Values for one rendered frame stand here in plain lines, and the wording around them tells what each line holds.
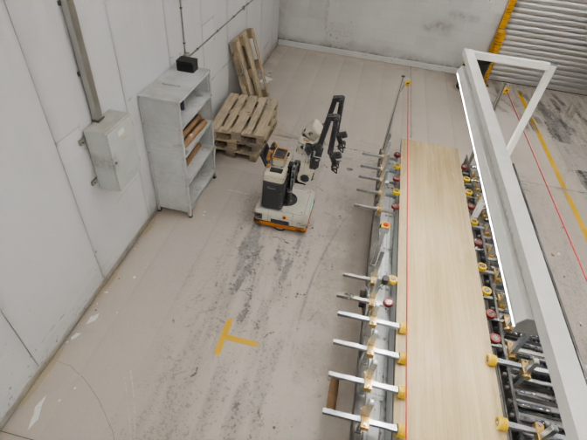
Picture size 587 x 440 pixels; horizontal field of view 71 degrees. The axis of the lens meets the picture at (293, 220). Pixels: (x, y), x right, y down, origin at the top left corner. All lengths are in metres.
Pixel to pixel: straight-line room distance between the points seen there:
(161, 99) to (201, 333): 2.34
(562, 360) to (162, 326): 3.49
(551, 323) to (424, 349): 1.78
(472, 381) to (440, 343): 0.32
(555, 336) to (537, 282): 0.22
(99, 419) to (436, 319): 2.81
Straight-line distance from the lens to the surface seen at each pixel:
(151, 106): 4.54
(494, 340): 3.56
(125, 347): 4.23
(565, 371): 1.50
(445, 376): 3.22
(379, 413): 3.26
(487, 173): 2.34
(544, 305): 1.63
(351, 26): 10.28
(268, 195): 4.78
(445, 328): 3.45
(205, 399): 3.87
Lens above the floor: 3.52
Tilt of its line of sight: 42 degrees down
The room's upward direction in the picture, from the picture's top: 7 degrees clockwise
